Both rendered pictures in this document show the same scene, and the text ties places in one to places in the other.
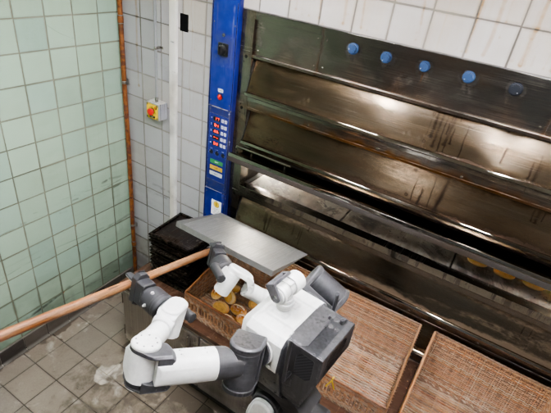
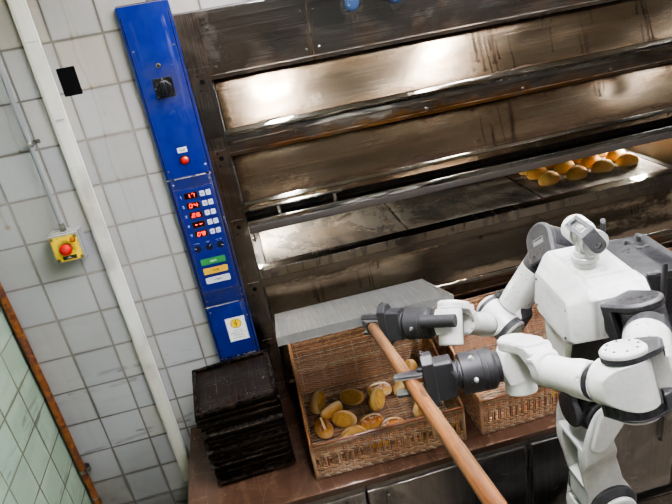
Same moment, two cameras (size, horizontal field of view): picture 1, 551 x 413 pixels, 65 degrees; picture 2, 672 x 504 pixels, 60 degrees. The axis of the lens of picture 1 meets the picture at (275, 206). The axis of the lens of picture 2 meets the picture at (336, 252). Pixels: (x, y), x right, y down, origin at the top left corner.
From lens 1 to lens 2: 119 cm
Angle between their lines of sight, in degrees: 31
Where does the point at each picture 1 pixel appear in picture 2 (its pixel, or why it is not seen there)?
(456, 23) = not seen: outside the picture
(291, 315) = (605, 264)
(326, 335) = (652, 253)
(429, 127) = (471, 52)
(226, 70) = (182, 115)
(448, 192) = (516, 112)
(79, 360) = not seen: outside the picture
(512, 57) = not seen: outside the picture
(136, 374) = (653, 389)
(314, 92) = (321, 82)
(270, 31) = (226, 31)
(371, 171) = (430, 139)
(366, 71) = (377, 24)
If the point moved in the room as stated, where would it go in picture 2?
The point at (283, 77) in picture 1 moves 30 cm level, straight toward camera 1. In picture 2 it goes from (268, 85) to (323, 87)
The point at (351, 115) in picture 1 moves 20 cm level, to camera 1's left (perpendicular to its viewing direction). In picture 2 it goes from (382, 84) to (337, 98)
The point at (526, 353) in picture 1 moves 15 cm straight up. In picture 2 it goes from (646, 228) to (649, 195)
